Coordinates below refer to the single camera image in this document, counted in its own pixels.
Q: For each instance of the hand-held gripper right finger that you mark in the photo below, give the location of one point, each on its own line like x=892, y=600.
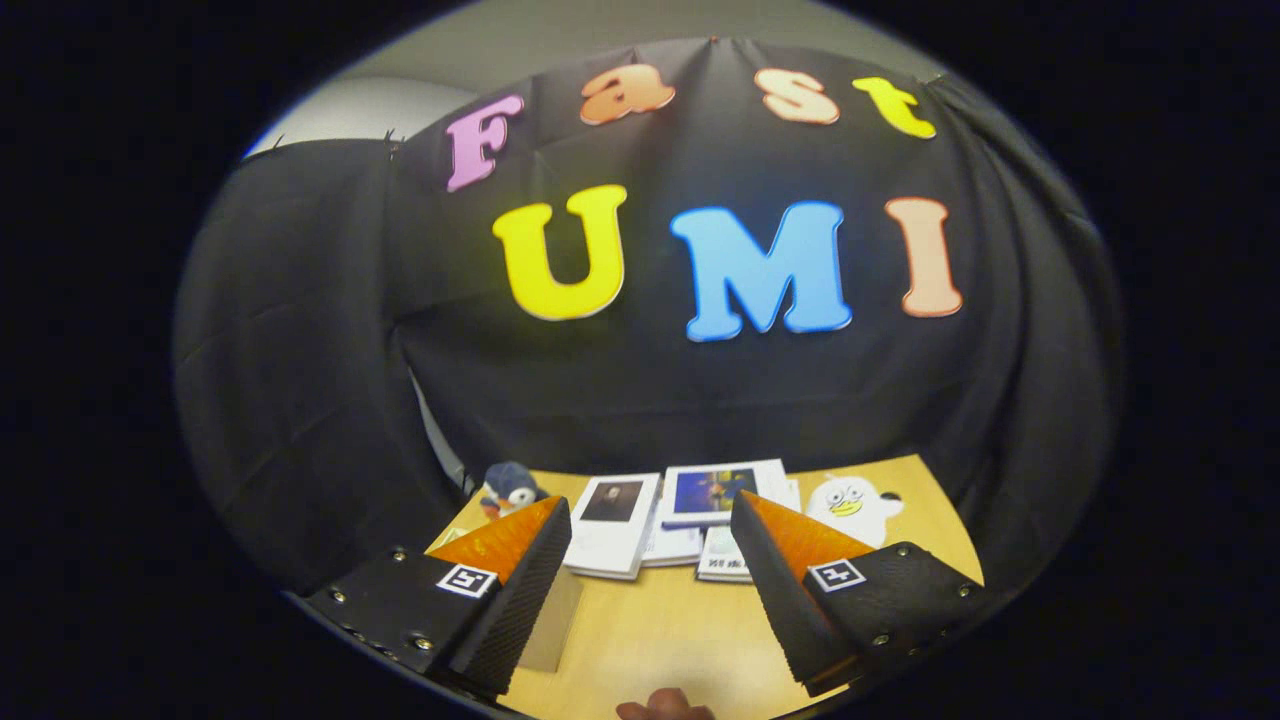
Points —
x=775, y=600

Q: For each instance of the beige fabric storage box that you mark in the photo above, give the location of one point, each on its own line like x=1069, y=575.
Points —
x=550, y=625

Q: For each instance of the plain white book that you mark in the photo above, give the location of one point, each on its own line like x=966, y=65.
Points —
x=672, y=545

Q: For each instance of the book with blue picture cover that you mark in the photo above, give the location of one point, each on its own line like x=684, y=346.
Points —
x=715, y=492

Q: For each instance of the white book with portrait cover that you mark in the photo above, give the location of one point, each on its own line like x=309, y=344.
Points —
x=612, y=530

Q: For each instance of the white duck plush toy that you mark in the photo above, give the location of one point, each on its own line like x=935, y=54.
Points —
x=850, y=508

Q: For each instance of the thick book with teal cover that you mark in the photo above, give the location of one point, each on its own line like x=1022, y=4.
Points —
x=722, y=565

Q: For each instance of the blue penguin plush toy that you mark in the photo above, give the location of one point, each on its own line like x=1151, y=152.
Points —
x=512, y=487

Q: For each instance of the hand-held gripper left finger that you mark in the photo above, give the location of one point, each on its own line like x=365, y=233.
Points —
x=520, y=600

